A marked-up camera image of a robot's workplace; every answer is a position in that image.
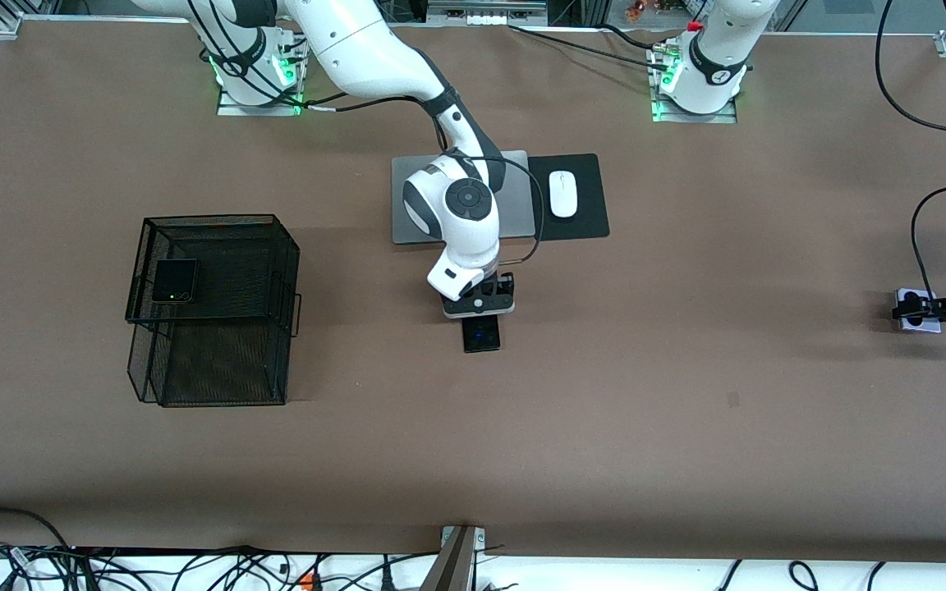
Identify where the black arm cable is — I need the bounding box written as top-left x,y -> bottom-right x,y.
875,0 -> 946,296
186,0 -> 544,265

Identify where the silver laptop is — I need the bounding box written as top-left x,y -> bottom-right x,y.
391,150 -> 536,245

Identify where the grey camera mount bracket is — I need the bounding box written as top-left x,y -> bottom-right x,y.
422,525 -> 487,591

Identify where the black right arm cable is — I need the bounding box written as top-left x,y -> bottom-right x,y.
186,0 -> 544,265

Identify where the black table cable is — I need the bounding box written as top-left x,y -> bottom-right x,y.
508,23 -> 679,73

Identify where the black looped cable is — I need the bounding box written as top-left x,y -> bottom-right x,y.
0,507 -> 71,552

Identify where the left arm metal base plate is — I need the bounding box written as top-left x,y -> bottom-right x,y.
650,45 -> 738,124

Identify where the black wire mesh organizer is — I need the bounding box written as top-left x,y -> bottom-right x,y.
125,214 -> 303,408

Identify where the grey power strip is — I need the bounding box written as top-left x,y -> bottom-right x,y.
428,0 -> 548,25

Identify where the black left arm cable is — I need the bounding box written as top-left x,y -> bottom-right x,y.
875,0 -> 946,296

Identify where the black mouse pad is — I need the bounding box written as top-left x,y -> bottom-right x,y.
528,153 -> 610,242

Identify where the small black flip phone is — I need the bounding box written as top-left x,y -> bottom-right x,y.
151,259 -> 199,305

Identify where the long black smartphone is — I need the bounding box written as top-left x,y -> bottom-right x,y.
462,316 -> 501,354

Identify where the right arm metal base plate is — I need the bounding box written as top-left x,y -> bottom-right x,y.
217,49 -> 303,117

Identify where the lavender flip phone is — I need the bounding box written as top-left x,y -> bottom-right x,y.
896,287 -> 943,333

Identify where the white computer mouse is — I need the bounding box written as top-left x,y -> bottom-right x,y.
549,170 -> 579,218

